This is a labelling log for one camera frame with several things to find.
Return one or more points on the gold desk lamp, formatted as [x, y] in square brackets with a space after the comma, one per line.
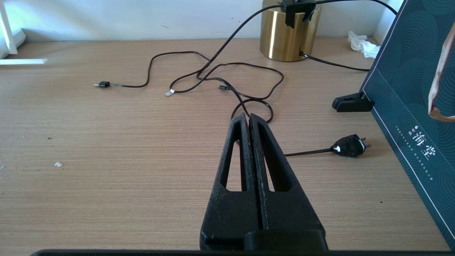
[280, 39]

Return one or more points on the white router with antennas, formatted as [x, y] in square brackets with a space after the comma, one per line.
[16, 39]

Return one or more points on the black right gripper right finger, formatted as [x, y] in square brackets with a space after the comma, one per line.
[291, 209]

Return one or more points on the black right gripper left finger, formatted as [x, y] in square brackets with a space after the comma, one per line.
[227, 213]

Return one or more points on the crumpled white tissue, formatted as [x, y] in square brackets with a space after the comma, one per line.
[362, 46]

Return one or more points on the black clip stand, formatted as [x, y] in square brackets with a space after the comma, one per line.
[352, 103]

